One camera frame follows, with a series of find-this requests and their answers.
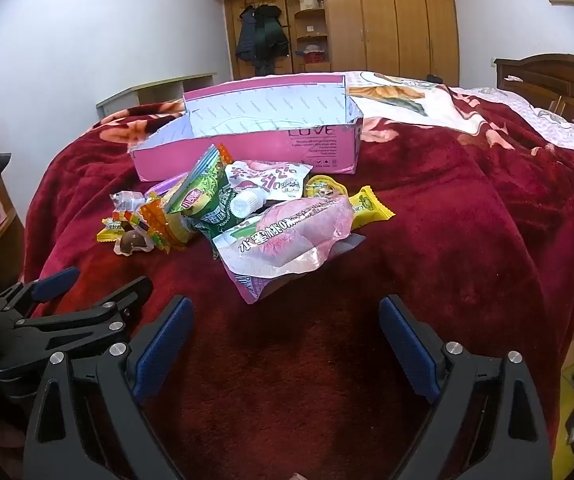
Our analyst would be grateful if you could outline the yellow egg snack packet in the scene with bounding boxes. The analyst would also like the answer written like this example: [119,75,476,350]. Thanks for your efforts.
[303,175,350,201]

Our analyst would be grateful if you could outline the purple lid jelly cup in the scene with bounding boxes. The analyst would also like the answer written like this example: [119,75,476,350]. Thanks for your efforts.
[144,172,188,196]

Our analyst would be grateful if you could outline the yellow candy packet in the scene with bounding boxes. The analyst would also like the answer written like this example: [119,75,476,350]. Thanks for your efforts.
[97,214,140,243]

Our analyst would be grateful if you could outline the hanging dark jackets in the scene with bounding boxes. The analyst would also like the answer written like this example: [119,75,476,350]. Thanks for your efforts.
[235,4,290,76]

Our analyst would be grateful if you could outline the wooden wardrobe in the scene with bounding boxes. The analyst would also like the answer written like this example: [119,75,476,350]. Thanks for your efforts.
[203,0,462,88]

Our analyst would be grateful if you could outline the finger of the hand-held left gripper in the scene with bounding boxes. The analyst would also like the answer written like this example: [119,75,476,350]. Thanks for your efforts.
[0,266,82,321]
[0,276,154,401]

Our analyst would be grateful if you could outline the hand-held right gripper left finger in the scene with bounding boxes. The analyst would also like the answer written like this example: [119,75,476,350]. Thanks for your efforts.
[24,296,195,480]

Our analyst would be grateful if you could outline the wooden nightstand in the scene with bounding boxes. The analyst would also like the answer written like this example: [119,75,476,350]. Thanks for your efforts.
[0,180,25,286]

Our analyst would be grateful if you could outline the large pink bun packet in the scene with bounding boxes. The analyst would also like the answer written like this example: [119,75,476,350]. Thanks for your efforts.
[212,195,368,306]

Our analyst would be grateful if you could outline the clear wrapped candy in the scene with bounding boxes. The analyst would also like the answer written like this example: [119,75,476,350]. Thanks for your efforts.
[109,189,148,216]

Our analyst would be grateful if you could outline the white ribbed bottle cap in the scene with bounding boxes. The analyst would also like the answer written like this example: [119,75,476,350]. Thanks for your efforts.
[229,189,266,221]

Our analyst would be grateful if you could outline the red basin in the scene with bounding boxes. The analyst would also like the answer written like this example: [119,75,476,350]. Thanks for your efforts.
[294,45,326,65]

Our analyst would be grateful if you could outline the brown wrapped chocolate ball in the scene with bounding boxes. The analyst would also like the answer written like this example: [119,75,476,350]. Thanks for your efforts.
[113,230,155,257]

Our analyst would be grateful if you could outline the pink cardboard box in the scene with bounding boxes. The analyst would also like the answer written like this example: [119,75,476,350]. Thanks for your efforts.
[127,72,365,183]

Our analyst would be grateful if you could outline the yellow green small packet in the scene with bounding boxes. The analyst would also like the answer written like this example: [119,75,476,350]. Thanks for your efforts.
[349,186,396,223]

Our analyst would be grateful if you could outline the low white shelf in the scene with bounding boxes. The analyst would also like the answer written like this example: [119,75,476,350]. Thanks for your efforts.
[96,72,218,121]

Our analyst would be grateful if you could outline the wooden headboard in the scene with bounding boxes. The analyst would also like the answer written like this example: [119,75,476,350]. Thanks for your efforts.
[494,53,574,136]

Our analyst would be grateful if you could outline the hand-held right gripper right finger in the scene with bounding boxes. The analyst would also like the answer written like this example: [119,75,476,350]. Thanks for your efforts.
[378,294,552,480]

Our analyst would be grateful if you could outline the dark red floral blanket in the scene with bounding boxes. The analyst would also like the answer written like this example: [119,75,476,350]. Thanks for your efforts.
[24,72,574,480]

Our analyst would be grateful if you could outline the light green snack packet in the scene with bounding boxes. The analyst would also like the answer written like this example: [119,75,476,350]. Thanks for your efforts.
[164,144,230,218]

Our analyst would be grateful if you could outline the pink white snack packet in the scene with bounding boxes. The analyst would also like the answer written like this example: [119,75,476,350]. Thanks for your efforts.
[224,160,315,206]

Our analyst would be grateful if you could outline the pink checked bed sheet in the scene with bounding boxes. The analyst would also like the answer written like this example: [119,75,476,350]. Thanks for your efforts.
[342,70,574,171]

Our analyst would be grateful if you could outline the orange snack packet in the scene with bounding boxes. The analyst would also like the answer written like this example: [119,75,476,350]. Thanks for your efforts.
[137,197,172,256]

